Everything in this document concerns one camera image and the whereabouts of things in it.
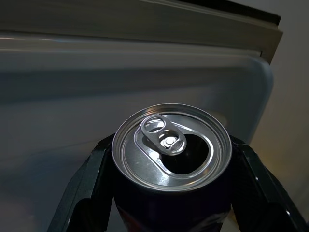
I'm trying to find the purple drink can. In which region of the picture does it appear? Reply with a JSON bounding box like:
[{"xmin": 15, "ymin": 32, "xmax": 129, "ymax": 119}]
[{"xmin": 111, "ymin": 103, "xmax": 233, "ymax": 232}]

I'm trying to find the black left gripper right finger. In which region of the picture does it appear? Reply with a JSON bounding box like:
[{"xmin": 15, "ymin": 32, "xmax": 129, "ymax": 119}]
[{"xmin": 229, "ymin": 135, "xmax": 309, "ymax": 232}]

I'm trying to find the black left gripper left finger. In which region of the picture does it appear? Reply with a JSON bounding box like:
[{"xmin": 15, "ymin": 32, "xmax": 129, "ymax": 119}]
[{"xmin": 47, "ymin": 134, "xmax": 114, "ymax": 232}]

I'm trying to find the translucent fridge door bin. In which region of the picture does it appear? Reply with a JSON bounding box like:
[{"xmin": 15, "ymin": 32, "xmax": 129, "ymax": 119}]
[{"xmin": 0, "ymin": 33, "xmax": 275, "ymax": 232}]

